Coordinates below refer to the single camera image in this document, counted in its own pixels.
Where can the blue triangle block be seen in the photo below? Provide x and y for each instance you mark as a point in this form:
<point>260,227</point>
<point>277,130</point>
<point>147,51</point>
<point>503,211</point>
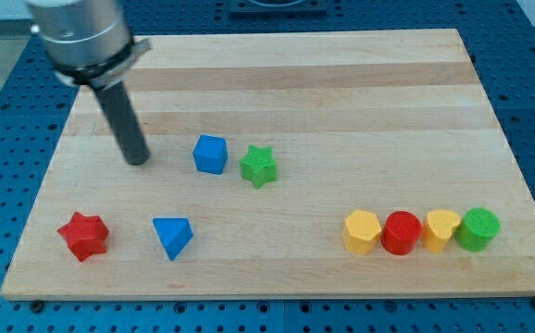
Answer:
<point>173,233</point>

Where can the red cylinder block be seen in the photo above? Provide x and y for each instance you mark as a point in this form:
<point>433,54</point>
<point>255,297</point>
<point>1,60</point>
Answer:
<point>401,232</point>

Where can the green star block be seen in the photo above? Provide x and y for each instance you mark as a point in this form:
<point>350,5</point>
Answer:
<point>259,166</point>

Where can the yellow heart block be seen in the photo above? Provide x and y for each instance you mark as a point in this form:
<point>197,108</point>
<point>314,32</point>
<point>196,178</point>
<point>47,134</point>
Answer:
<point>439,227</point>

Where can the red star block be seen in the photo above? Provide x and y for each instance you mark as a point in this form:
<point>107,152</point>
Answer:
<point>84,235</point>

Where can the blue cube block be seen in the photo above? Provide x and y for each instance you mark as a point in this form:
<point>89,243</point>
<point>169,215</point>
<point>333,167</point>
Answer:
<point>210,154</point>

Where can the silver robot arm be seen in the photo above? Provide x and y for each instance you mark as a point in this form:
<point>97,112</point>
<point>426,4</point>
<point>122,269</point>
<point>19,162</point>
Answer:
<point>90,44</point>

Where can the wooden board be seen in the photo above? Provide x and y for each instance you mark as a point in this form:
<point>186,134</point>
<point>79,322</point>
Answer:
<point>373,120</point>

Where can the green cylinder block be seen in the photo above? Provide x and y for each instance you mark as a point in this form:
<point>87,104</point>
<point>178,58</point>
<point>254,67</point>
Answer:
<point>478,227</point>

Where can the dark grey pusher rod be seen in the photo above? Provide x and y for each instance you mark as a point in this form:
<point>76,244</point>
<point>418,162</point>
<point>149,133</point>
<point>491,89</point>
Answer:
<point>121,118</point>

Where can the yellow hexagon block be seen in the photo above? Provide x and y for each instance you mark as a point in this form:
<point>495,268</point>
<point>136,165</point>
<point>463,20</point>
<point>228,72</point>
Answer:
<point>361,232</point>

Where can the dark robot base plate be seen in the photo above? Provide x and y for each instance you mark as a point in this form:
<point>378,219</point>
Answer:
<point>243,8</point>

